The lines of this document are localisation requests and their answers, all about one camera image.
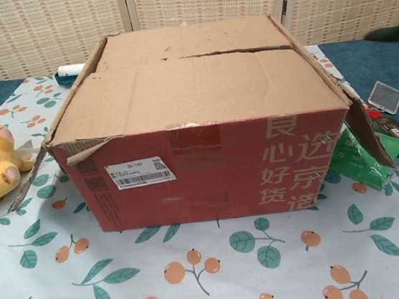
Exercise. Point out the red cardboard shipping box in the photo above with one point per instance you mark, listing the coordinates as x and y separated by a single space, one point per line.
198 102

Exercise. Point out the black red small box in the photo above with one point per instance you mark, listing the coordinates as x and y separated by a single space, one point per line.
397 130

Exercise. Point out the clear plastic badge holder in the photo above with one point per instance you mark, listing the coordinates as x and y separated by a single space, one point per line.
385 96

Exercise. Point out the green foil packet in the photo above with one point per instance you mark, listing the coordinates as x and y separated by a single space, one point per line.
356 164

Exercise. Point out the teal white lint roller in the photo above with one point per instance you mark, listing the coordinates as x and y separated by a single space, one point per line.
68 75

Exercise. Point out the floral leaf fruit tablecloth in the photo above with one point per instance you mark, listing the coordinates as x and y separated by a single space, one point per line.
199 272

